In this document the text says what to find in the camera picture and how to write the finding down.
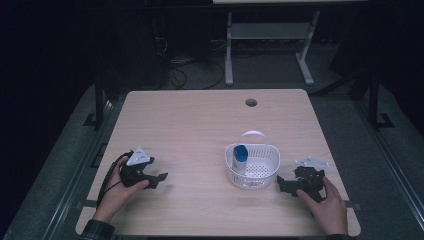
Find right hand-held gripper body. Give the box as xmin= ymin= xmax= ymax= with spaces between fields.
xmin=292 ymin=155 xmax=331 ymax=203

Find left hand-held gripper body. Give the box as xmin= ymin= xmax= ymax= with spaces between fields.
xmin=119 ymin=145 xmax=156 ymax=189

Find white plastic basket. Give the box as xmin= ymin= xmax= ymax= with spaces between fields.
xmin=224 ymin=130 xmax=282 ymax=191

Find white bottle with blue cap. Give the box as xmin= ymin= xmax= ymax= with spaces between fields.
xmin=231 ymin=144 xmax=250 ymax=176

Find person's right hand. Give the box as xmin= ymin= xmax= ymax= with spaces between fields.
xmin=295 ymin=175 xmax=349 ymax=236

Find person's left hand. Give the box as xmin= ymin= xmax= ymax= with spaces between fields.
xmin=92 ymin=156 xmax=151 ymax=224

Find grey metal stand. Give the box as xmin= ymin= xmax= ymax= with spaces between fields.
xmin=224 ymin=9 xmax=321 ymax=87

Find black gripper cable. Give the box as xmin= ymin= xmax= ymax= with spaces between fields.
xmin=96 ymin=151 xmax=134 ymax=209

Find black metal post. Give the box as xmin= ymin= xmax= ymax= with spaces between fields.
xmin=366 ymin=70 xmax=396 ymax=132
xmin=83 ymin=79 xmax=106 ymax=130

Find black floor cables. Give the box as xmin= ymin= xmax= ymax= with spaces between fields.
xmin=165 ymin=55 xmax=226 ymax=91

